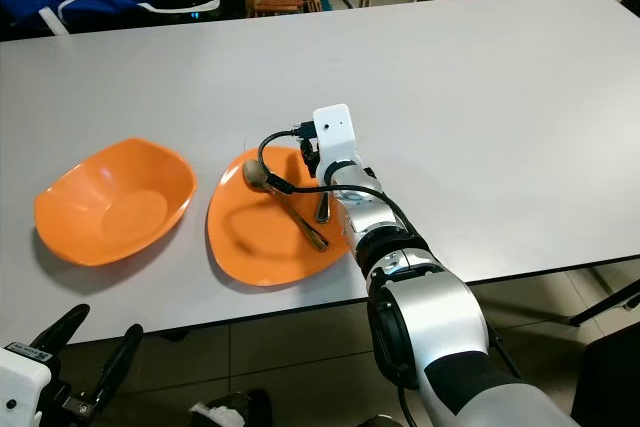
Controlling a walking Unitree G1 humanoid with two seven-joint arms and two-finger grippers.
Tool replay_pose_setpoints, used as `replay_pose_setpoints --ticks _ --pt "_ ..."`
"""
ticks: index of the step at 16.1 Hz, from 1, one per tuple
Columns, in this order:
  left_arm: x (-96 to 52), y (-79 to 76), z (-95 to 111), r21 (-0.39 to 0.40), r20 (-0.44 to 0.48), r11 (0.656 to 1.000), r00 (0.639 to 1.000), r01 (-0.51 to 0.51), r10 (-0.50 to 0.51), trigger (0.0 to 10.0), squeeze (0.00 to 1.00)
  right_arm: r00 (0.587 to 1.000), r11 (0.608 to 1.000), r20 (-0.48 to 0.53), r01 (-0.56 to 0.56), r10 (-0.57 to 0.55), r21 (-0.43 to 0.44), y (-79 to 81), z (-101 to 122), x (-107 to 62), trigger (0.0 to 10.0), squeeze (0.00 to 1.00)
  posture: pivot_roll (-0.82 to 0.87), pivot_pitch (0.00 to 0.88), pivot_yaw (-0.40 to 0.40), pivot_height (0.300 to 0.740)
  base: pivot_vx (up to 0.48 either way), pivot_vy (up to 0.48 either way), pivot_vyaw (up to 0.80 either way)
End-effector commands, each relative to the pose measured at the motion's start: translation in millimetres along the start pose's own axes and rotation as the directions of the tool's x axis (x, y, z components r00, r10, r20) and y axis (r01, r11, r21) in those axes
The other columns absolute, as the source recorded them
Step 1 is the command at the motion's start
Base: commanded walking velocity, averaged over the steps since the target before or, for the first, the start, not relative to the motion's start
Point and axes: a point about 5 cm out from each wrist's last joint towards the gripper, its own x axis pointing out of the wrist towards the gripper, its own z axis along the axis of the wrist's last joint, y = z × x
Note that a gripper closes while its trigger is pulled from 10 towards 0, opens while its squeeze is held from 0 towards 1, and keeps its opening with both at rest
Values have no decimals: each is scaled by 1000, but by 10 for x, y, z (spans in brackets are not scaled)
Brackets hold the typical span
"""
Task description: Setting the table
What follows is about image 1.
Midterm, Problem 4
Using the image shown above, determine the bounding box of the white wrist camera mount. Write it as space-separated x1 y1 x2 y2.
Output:
311 104 360 189
0 340 63 427

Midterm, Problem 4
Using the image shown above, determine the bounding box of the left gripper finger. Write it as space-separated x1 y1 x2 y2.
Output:
28 303 91 353
93 324 144 410

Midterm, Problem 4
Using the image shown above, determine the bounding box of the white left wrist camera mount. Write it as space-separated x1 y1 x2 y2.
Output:
0 340 63 427

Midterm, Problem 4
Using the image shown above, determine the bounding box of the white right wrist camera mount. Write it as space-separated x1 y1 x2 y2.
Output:
311 104 360 189

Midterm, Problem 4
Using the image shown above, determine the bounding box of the black chair leg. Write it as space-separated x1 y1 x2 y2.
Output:
568 280 640 329

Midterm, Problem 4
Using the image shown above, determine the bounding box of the brown wooden stack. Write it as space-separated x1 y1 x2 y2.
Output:
248 0 309 18

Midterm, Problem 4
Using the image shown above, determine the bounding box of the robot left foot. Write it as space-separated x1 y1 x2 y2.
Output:
189 390 272 427

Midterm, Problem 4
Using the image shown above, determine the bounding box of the orange plastic bowl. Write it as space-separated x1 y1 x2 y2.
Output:
33 138 198 269

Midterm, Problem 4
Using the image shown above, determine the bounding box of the orange plastic plate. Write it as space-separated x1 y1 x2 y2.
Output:
205 146 363 289

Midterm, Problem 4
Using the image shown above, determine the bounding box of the white bag strap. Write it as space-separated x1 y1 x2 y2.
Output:
134 0 224 17

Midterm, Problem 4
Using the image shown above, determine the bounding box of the gold metal spoon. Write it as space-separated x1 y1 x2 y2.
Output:
241 159 332 254

